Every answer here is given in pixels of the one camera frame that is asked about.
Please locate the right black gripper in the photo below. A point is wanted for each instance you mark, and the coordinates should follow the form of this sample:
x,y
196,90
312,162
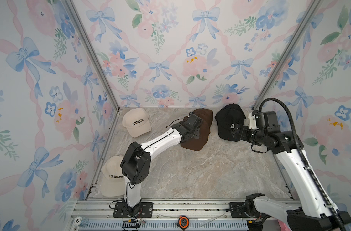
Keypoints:
x,y
242,135

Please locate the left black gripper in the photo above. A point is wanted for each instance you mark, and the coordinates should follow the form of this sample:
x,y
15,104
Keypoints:
x,y
197,134

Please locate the brown Colorado cap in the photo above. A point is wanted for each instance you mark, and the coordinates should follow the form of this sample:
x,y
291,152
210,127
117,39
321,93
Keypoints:
x,y
197,144

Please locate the cream Colorado cap back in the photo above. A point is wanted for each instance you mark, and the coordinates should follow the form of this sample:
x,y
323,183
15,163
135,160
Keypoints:
x,y
137,123

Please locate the cream colorado cap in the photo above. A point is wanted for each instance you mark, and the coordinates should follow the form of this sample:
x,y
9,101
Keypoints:
x,y
137,123
113,183

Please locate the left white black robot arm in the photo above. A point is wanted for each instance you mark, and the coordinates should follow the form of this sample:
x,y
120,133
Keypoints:
x,y
136,162

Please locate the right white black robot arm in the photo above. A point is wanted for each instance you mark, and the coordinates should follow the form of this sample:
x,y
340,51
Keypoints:
x,y
316,212

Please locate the black R cap back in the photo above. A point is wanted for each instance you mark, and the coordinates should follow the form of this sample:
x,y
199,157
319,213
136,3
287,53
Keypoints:
x,y
228,119

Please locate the orange black tape measure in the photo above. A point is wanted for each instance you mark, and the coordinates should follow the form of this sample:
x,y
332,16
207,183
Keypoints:
x,y
183,222

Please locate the clear tape roll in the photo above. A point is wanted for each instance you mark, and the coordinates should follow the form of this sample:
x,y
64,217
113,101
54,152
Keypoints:
x,y
81,221

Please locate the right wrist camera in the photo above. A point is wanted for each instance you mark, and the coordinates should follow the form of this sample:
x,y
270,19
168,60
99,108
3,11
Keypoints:
x,y
258,120

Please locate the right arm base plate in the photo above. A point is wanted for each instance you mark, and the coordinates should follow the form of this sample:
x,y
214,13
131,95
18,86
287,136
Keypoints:
x,y
239,210

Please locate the aluminium rail frame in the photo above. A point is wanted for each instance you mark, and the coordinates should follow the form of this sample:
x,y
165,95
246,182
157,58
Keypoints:
x,y
204,215

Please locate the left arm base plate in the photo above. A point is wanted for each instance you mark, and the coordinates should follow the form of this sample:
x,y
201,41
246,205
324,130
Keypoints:
x,y
141,210

